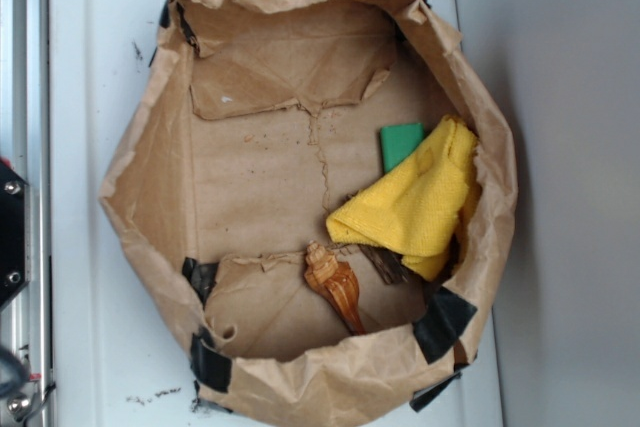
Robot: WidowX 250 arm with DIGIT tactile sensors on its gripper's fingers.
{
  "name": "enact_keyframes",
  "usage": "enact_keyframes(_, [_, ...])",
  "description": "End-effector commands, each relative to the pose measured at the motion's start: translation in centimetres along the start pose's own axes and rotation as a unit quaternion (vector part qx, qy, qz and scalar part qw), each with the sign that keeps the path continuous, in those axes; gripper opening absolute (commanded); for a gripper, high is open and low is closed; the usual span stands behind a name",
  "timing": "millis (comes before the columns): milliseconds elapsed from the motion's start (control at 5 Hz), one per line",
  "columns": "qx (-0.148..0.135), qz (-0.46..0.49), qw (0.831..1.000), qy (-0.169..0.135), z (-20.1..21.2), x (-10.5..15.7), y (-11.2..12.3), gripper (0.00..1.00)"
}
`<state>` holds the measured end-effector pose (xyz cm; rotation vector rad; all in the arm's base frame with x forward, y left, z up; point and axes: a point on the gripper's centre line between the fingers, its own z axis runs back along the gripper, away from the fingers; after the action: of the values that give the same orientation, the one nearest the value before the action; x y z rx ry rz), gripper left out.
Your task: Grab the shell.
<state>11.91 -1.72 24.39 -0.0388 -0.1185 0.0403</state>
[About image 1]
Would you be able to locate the brown paper bag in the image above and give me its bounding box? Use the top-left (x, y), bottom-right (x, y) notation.
top-left (99, 0), bottom-right (517, 426)

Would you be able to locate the yellow microfiber cloth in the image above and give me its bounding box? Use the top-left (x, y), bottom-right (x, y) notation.
top-left (326, 116), bottom-right (482, 281)

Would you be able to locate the dark brown bark piece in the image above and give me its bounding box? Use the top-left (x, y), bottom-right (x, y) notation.
top-left (330, 242), bottom-right (408, 285)

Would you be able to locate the brown spiral conch shell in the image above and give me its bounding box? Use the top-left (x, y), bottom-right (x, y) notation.
top-left (304, 241), bottom-right (366, 335)

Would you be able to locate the green rectangular block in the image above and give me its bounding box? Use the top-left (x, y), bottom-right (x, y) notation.
top-left (379, 123), bottom-right (425, 173)

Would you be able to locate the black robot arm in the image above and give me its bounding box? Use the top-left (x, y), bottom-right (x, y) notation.
top-left (0, 157), bottom-right (29, 310)

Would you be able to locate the white plastic tray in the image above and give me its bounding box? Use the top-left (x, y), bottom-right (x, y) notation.
top-left (50, 0), bottom-right (456, 426)

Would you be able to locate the aluminium frame rail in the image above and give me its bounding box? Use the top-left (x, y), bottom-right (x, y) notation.
top-left (1, 0), bottom-right (56, 426)

